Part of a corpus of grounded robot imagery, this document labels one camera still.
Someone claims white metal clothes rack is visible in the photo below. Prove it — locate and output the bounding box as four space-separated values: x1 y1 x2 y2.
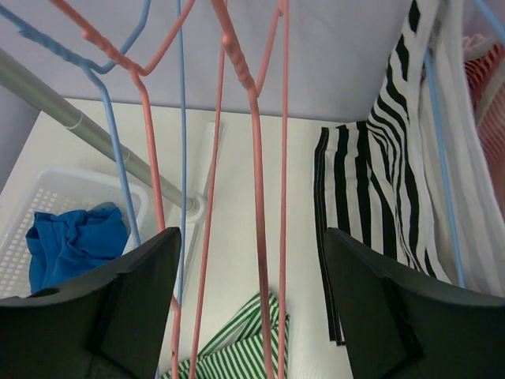
0 47 228 285

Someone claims red white striped tank top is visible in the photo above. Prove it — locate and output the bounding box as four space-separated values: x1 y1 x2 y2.
462 34 504 135

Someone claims black white striped tank top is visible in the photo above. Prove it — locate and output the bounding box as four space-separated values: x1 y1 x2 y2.
313 0 505 347

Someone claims light blue hanger right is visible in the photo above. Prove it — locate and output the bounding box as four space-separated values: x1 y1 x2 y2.
420 1 504 296

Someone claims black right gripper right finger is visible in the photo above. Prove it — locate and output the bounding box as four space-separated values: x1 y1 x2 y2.
324 228 504 378

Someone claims green white striped tank top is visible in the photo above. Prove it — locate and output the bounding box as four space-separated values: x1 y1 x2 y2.
159 291 291 379

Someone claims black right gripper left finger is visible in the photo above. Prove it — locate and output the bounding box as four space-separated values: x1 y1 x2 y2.
1 227 181 378

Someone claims light blue wire hanger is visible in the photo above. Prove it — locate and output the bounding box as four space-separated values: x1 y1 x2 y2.
1 1 195 306

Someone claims teal blue tank top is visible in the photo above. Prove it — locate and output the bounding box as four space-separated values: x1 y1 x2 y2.
92 201 117 212

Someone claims royal blue tank top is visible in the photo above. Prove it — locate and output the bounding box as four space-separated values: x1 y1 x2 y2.
25 207 129 293

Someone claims white plastic perforated basket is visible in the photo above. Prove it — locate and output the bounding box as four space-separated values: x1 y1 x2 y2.
1 167 151 298

